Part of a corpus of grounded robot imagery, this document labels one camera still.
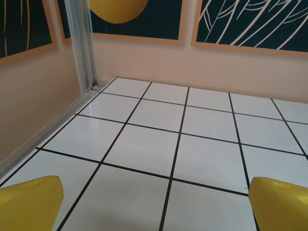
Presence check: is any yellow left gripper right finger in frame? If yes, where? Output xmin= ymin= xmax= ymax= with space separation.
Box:
xmin=248 ymin=177 xmax=308 ymax=231

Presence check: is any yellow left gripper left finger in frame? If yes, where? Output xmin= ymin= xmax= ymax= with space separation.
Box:
xmin=0 ymin=175 xmax=64 ymax=231

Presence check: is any aluminium side rail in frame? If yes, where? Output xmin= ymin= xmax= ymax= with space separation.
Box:
xmin=0 ymin=85 xmax=106 ymax=180

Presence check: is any aluminium corner post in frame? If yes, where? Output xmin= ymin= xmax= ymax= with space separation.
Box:
xmin=64 ymin=0 xmax=98 ymax=91

